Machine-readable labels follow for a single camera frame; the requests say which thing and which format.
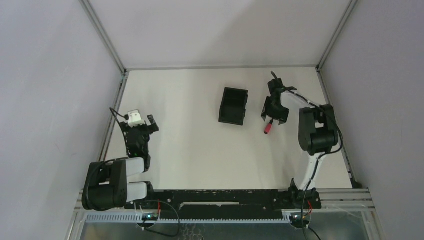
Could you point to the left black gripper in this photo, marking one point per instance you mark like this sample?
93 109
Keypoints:
142 127

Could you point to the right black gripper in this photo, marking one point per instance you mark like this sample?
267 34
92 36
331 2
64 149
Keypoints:
274 108

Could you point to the red handled screwdriver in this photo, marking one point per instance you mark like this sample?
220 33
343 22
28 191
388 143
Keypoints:
268 127

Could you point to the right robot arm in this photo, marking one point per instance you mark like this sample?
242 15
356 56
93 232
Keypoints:
318 132

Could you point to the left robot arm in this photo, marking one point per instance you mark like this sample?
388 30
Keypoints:
107 185

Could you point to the black plastic bin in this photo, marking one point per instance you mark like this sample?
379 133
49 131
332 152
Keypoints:
233 106

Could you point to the left green circuit board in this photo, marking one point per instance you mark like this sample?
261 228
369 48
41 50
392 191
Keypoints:
146 217

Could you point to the green circuit board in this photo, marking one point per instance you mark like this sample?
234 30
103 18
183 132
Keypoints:
298 221
146 217

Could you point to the right green circuit board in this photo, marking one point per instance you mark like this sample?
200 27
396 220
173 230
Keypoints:
298 221

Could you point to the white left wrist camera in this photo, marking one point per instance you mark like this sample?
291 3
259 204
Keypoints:
135 119

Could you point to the right aluminium frame rail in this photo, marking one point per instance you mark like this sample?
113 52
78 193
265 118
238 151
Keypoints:
332 84

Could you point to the aluminium frame rail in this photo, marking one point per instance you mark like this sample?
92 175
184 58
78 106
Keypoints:
113 53
332 84
129 69

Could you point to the rear aluminium frame rail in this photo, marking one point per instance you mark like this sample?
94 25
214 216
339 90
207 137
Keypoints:
129 69

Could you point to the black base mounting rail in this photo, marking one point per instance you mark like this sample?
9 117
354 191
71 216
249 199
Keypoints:
227 204

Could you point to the left aluminium frame rail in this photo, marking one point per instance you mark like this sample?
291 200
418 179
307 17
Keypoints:
113 53

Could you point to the white slotted cable duct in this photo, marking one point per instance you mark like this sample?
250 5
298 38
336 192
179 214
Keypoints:
128 217

